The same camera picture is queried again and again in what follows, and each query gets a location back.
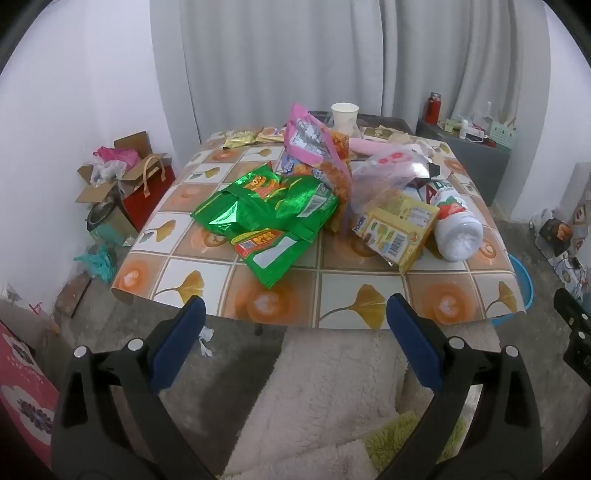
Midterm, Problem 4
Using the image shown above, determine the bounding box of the brown wooden board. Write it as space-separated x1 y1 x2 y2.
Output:
55 272 93 319

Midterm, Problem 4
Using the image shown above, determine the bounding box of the clear pink printed plastic bag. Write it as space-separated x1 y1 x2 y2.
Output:
351 143 435 217

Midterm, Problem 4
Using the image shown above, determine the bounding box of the green snack bag red label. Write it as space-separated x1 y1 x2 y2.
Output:
231 228 319 289

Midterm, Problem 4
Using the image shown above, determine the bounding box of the beige paper packet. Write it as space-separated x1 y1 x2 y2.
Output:
362 126 411 144

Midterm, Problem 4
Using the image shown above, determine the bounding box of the pink snack bag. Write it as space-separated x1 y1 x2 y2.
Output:
277 104 354 232

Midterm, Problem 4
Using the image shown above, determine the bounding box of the yellow cardboard box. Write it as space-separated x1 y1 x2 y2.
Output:
353 191 440 275

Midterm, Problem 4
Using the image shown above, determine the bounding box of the brown cardboard box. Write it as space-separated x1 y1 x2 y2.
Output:
76 131 169 232

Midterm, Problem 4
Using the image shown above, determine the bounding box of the black orange snack bag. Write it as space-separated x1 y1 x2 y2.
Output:
538 217 575 257

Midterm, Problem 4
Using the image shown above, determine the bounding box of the white paper cup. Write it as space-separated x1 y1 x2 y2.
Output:
331 102 359 134

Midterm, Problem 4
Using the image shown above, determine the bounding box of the green carton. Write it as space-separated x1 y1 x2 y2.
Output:
489 122 517 149

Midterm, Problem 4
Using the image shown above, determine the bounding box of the white fluffy rug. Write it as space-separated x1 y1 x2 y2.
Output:
222 328 462 480

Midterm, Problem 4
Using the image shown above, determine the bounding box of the large green snack bag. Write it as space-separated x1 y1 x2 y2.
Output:
191 162 338 245

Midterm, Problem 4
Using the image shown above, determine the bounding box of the white crumpled tissue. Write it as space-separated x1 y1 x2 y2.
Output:
406 141 446 158

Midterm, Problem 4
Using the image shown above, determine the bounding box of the white printed sheet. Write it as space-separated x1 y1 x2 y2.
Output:
554 249 591 296

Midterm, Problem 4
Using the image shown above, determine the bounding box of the blue plastic basket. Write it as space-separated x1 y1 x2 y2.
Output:
492 254 535 326

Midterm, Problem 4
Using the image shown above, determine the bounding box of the patterned cardboard carton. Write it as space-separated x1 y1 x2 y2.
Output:
571 161 591 232

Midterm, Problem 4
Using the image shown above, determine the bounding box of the teal plastic bag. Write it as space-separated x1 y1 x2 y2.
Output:
74 244 118 282

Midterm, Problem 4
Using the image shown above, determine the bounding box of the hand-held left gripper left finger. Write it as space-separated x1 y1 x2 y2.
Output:
50 295 218 480

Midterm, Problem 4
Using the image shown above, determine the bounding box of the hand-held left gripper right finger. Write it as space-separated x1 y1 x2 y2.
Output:
387 293 542 480

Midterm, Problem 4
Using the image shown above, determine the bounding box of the grey cabinet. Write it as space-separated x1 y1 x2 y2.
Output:
416 117 511 208

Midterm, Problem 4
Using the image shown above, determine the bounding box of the patterned low table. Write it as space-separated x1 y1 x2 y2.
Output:
111 124 529 330

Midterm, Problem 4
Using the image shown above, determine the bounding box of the white curtain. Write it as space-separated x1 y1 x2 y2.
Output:
150 0 550 144

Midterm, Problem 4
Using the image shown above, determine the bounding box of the pink tube packet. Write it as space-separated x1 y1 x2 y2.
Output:
348 137 385 160

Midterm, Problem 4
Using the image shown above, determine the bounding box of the tan kraft box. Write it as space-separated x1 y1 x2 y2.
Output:
88 203 139 245

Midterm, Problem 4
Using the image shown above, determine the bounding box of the white bottle strawberry label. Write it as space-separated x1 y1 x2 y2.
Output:
406 178 485 263

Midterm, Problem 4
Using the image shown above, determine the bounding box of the red paper bag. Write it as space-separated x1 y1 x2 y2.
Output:
121 156 176 232

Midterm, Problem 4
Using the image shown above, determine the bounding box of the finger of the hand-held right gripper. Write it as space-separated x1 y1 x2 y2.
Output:
553 288 591 370

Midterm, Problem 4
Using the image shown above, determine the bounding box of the pink printed box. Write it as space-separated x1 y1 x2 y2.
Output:
0 318 61 467

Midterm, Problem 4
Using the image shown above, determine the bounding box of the white plastic bag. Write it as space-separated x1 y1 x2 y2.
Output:
90 159 125 185

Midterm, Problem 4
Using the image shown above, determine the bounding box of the green fluffy rug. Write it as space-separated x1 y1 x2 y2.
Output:
365 411 476 472

